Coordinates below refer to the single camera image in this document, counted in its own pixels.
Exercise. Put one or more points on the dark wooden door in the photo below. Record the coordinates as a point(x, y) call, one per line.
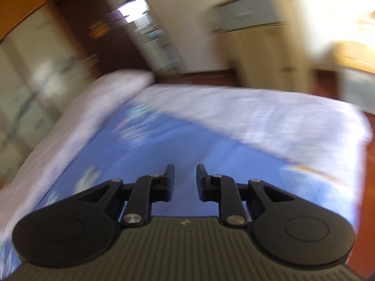
point(111, 44)

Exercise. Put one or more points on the white quilt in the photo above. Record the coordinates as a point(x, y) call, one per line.
point(249, 117)

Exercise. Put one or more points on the glass door wardrobe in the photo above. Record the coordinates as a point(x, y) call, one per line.
point(35, 73)

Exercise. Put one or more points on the blue printed bed sheet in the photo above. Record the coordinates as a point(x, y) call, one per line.
point(205, 149)

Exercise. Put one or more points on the wooden desk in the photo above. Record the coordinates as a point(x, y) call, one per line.
point(356, 64)

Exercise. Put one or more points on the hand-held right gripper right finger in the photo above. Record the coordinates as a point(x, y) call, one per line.
point(201, 180)

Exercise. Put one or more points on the light wooden cabinet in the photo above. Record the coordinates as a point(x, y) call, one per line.
point(263, 49)

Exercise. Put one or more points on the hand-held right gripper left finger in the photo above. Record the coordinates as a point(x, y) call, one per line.
point(169, 178)

